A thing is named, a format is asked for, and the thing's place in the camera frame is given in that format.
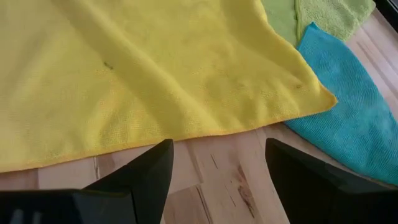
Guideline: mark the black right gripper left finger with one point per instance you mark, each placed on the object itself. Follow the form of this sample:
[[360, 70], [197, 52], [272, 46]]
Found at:
[[77, 207]]

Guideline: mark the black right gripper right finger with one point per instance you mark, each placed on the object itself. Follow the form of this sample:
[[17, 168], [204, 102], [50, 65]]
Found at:
[[326, 199]]

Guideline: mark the teal microfiber towel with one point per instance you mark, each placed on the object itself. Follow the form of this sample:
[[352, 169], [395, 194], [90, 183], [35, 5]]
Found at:
[[351, 118]]

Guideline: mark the yellow microfiber towel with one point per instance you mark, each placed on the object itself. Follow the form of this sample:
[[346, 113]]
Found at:
[[140, 77]]

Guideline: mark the green microfiber towel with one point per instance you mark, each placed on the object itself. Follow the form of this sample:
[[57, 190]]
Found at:
[[329, 15]]

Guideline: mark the black aluminium table frame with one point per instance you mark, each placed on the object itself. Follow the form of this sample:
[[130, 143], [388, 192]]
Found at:
[[390, 11]]

